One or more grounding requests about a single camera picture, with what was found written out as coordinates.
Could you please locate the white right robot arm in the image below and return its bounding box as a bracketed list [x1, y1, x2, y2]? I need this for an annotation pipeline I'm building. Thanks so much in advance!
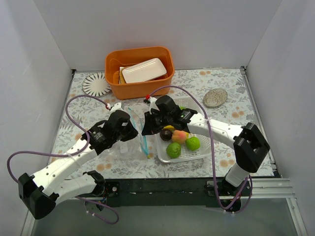
[142, 95, 270, 196]

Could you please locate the green cabbage ball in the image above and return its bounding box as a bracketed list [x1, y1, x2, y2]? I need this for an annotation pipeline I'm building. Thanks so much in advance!
[185, 137, 200, 151]
[166, 142, 181, 159]

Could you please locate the floral tablecloth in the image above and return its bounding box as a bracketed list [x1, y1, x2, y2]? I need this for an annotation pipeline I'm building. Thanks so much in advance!
[67, 69, 273, 179]

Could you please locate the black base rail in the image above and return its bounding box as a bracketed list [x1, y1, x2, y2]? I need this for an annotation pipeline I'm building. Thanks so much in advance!
[100, 177, 281, 208]

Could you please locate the striped round plate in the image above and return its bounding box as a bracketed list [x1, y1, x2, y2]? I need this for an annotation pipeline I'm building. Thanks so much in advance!
[82, 72, 111, 97]

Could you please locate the orange plastic tub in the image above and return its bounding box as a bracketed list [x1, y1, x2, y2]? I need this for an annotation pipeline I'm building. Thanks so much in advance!
[104, 46, 175, 100]

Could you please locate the white rectangular plate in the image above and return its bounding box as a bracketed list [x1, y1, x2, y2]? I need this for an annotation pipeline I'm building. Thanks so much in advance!
[122, 58, 167, 84]

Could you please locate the speckled oval ceramic dish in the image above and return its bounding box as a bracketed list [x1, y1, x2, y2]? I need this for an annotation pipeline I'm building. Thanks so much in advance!
[203, 88, 227, 108]

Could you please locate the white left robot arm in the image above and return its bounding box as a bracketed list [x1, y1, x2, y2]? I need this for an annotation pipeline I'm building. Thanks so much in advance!
[18, 110, 138, 219]

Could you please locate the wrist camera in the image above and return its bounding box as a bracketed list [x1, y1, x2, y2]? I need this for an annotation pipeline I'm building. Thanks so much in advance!
[143, 94, 159, 114]
[105, 102, 124, 114]

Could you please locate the dark mangosteen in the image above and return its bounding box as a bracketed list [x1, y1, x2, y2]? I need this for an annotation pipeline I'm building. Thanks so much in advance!
[159, 129, 173, 141]

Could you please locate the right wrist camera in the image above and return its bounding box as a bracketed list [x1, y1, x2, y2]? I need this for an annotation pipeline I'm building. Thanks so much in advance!
[143, 94, 159, 114]

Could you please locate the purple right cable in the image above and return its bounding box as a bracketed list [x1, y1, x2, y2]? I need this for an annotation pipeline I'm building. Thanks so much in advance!
[147, 86, 252, 214]

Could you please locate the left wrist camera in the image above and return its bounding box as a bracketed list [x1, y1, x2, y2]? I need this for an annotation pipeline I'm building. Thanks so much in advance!
[105, 102, 124, 114]

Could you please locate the peach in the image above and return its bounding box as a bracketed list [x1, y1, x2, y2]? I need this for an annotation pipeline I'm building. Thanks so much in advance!
[171, 130, 189, 144]

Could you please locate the yellow item in tub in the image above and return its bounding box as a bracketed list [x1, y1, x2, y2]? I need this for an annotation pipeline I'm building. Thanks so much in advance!
[113, 67, 126, 84]

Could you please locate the purple cable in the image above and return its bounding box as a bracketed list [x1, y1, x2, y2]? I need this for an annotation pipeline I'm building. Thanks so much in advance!
[147, 86, 252, 214]
[6, 95, 120, 225]

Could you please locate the clear zip top bag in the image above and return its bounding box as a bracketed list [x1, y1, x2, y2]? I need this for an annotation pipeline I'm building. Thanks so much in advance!
[104, 106, 150, 160]

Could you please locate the white plastic perforated basket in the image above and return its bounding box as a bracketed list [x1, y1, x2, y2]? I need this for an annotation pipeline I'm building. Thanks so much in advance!
[155, 96, 211, 163]

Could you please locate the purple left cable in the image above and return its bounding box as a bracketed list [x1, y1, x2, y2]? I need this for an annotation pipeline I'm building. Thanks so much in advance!
[6, 95, 120, 225]

